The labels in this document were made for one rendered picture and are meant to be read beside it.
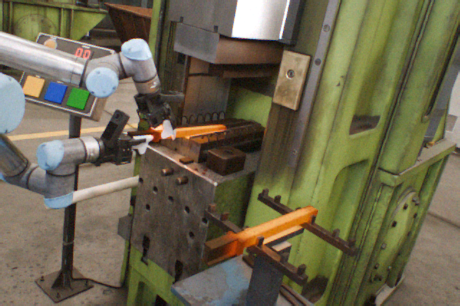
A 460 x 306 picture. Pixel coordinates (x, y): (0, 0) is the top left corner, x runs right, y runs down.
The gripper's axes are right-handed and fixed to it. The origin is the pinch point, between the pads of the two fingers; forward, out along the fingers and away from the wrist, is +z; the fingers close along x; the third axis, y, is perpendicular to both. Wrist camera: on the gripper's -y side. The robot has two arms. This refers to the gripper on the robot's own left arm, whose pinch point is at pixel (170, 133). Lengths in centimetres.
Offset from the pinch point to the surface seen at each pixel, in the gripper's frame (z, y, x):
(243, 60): -12.6, -32.7, 7.8
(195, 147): 7.5, -4.5, 5.8
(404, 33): -10, -74, 46
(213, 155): 7.1, -4.7, 14.4
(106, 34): 324, -389, -764
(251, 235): -10, 22, 55
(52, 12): 113, -164, -450
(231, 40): -22.4, -28.8, 7.9
